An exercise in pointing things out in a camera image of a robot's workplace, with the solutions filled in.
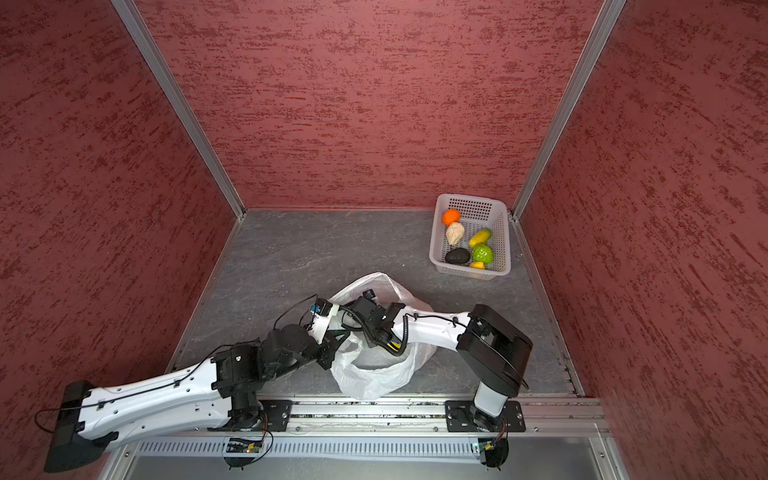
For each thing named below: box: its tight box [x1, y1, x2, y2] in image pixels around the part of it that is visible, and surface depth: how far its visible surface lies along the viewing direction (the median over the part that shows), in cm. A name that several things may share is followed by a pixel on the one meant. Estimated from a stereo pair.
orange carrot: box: [441, 208, 461, 226], surface depth 116 cm
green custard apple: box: [472, 243, 495, 265], surface depth 102 cm
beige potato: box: [446, 221, 465, 246], surface depth 111 cm
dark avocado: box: [444, 248, 471, 264], surface depth 104 cm
